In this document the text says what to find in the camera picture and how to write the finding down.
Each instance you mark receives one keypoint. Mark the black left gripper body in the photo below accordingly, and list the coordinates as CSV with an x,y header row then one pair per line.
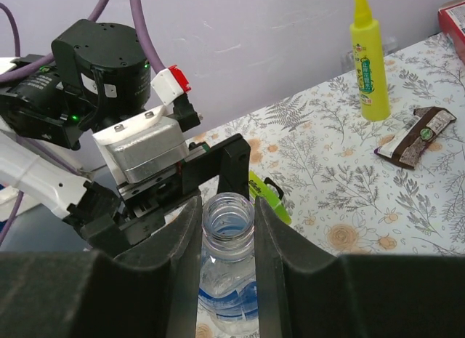
x,y
115,222

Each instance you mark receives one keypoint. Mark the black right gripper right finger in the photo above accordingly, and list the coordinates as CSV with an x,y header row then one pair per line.
x,y
304,291

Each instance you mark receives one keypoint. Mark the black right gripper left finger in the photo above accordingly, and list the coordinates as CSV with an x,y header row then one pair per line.
x,y
150,290

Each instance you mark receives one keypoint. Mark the small blue-label water bottle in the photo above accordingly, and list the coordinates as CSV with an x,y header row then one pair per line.
x,y
227,285

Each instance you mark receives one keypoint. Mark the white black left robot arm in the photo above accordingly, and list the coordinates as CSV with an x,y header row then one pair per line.
x,y
102,82

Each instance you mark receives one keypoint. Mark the yellow squeeze bottle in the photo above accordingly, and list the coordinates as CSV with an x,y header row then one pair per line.
x,y
368,57

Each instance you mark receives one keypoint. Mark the black green razor box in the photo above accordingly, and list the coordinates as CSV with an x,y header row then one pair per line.
x,y
271,192

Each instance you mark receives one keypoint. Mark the floral table cloth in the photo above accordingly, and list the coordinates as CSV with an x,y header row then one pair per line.
x,y
339,194

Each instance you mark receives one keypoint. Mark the brown chocolate bar wrapper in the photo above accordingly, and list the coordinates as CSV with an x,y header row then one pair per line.
x,y
406,147

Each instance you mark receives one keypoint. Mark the red white toothpaste box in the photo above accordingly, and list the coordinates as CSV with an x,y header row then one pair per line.
x,y
451,21

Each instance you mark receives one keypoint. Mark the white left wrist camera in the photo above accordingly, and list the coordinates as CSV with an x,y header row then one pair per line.
x,y
141,146

